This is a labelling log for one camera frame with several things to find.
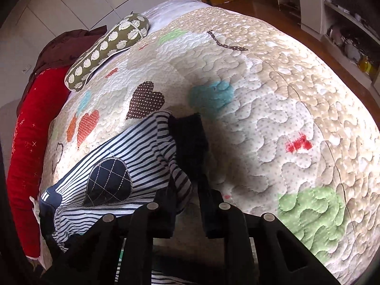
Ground green dotted pillow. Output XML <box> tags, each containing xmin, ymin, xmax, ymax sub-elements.
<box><xmin>65</xmin><ymin>13</ymin><xmax>150</xmax><ymax>92</ymax></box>

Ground white bed sheet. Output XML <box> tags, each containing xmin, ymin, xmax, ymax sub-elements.
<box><xmin>142</xmin><ymin>0</ymin><xmax>212</xmax><ymax>34</ymax></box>

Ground white shelf unit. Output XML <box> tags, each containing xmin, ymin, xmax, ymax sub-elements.
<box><xmin>295</xmin><ymin>0</ymin><xmax>380</xmax><ymax>82</ymax></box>

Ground red bolster pillow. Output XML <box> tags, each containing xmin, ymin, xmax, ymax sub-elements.
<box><xmin>6</xmin><ymin>67</ymin><xmax>72</xmax><ymax>257</ymax></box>

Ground heart patchwork quilt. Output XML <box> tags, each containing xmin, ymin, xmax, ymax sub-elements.
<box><xmin>38</xmin><ymin>6</ymin><xmax>380</xmax><ymax>280</ymax></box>

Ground dark brown jacket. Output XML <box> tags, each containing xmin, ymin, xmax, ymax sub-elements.
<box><xmin>16</xmin><ymin>25</ymin><xmax>107</xmax><ymax>116</ymax></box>

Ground navy striped pants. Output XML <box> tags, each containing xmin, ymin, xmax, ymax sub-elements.
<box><xmin>38</xmin><ymin>112</ymin><xmax>210</xmax><ymax>285</ymax></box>

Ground yellow jar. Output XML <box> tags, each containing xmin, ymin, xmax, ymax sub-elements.
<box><xmin>358</xmin><ymin>55</ymin><xmax>374</xmax><ymax>73</ymax></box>

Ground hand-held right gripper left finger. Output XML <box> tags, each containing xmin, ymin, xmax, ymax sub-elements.
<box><xmin>42</xmin><ymin>202</ymin><xmax>179</xmax><ymax>285</ymax></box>

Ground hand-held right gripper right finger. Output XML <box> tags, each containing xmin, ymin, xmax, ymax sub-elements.
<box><xmin>199</xmin><ymin>184</ymin><xmax>342</xmax><ymax>285</ymax></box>

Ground pink bag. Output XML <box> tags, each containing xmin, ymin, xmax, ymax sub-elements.
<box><xmin>328</xmin><ymin>24</ymin><xmax>345</xmax><ymax>44</ymax></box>

